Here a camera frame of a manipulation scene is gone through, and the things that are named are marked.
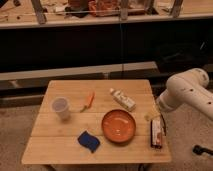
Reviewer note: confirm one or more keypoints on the yellowish translucent end effector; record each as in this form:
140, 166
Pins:
149, 116

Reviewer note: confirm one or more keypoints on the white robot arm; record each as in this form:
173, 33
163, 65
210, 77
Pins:
188, 87

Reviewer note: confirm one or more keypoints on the white bottle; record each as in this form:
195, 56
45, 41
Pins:
125, 101

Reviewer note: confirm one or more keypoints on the orange bowl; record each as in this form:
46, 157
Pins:
118, 126

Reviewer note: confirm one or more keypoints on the black object on floor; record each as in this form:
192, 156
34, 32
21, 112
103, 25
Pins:
200, 150

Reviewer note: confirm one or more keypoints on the orange carrot toy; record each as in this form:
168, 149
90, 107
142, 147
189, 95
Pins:
88, 102

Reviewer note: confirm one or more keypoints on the blue sponge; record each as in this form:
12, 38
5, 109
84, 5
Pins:
89, 141

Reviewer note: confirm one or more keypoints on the wooden table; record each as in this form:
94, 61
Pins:
55, 141

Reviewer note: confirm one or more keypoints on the translucent plastic cup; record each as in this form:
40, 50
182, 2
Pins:
60, 106

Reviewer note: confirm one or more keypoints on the wooden shelf frame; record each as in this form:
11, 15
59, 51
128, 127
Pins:
52, 13

